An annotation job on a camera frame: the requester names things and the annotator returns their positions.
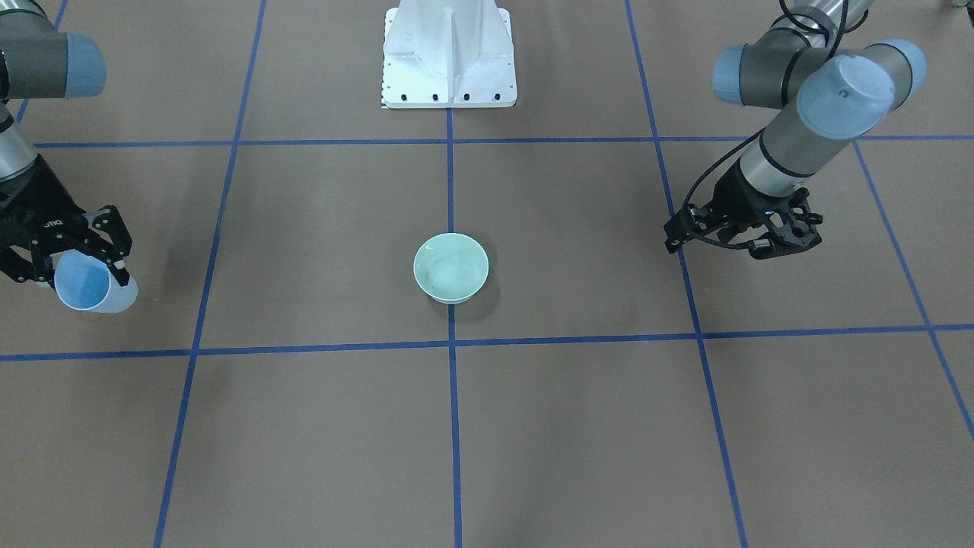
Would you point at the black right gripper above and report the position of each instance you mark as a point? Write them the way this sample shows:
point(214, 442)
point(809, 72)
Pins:
point(30, 207)

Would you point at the light blue plastic cup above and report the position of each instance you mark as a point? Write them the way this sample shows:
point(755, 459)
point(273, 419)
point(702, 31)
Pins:
point(86, 284)

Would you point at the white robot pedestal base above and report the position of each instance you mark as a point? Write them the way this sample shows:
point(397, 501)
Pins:
point(448, 55)

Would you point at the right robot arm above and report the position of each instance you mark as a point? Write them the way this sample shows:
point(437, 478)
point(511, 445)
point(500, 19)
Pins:
point(39, 61)

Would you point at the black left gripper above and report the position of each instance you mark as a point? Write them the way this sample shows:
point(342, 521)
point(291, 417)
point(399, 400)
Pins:
point(736, 193)

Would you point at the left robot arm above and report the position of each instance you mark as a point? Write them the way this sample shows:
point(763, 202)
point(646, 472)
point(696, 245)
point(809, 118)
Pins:
point(826, 96)

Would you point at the green ceramic bowl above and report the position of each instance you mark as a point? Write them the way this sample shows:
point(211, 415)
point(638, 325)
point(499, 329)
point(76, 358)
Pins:
point(451, 267)

